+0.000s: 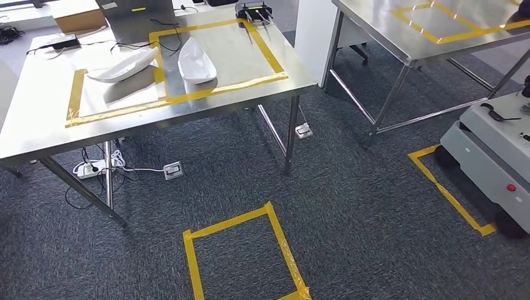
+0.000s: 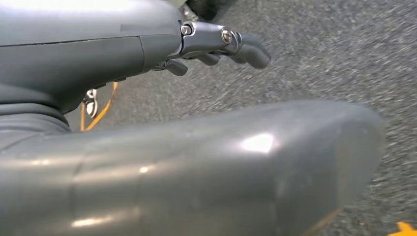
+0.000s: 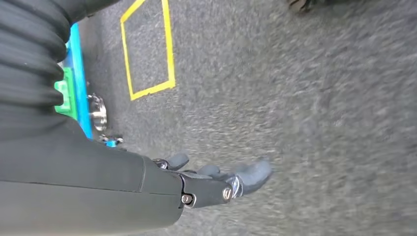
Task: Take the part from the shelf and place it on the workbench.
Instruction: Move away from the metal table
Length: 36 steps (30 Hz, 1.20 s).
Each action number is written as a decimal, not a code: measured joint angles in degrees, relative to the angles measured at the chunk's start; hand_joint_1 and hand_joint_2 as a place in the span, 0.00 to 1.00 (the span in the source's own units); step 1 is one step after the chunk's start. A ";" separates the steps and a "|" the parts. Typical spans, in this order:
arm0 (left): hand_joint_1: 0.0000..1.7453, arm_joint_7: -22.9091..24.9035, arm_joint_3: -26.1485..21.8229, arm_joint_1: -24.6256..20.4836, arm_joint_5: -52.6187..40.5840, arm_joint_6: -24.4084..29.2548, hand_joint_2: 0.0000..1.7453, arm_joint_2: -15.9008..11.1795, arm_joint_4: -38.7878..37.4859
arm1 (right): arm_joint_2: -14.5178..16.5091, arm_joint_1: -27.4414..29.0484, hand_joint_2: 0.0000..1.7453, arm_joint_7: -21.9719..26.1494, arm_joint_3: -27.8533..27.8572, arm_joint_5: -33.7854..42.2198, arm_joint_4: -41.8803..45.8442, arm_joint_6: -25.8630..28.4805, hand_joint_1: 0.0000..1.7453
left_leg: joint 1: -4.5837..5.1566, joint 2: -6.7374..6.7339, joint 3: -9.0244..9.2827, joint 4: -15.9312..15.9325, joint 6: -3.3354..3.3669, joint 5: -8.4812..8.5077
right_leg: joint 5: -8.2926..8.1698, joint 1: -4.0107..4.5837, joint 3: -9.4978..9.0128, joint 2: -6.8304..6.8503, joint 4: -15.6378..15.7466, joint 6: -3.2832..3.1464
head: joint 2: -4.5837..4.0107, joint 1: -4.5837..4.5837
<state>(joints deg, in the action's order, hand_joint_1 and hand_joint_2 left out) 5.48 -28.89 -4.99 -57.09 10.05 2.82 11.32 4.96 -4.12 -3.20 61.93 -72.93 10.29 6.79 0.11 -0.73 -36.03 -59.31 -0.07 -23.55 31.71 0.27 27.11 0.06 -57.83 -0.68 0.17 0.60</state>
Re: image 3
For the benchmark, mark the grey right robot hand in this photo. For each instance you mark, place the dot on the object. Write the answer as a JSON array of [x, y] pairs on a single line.
[[81, 189]]

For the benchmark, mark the green plastic crate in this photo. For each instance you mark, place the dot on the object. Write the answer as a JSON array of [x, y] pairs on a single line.
[[66, 94]]

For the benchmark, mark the blue metal shelving rack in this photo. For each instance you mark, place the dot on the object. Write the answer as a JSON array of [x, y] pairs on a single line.
[[78, 81]]

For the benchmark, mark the yellow floor tape square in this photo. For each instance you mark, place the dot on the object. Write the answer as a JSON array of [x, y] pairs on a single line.
[[168, 49]]

